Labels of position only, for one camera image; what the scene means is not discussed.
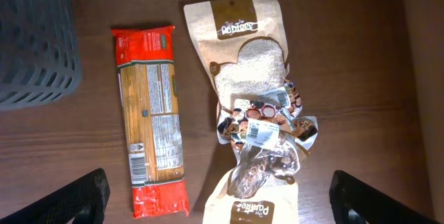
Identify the beige nut mix pouch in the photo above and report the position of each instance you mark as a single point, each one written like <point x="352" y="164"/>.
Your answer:
<point x="262" y="188"/>

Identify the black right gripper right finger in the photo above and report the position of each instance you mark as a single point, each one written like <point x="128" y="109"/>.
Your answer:
<point x="354" y="201"/>

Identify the red spaghetti pasta packet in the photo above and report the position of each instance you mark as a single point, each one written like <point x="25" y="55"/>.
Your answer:
<point x="149" y="99"/>

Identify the beige rice pouch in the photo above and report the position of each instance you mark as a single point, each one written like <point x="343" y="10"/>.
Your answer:
<point x="243" y="47"/>

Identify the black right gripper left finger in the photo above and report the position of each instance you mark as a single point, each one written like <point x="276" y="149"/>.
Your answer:
<point x="82" y="201"/>

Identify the grey plastic mesh basket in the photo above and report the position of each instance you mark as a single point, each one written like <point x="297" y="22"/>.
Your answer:
<point x="40" y="63"/>

